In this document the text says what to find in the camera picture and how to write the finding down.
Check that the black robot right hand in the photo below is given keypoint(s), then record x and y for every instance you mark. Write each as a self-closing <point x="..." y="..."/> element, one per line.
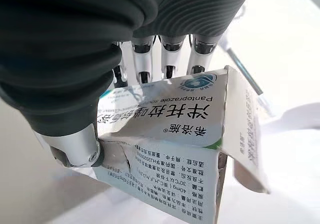
<point x="75" y="47"/>

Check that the blue and white medicine box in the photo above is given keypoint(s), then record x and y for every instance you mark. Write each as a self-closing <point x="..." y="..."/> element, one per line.
<point x="175" y="124"/>

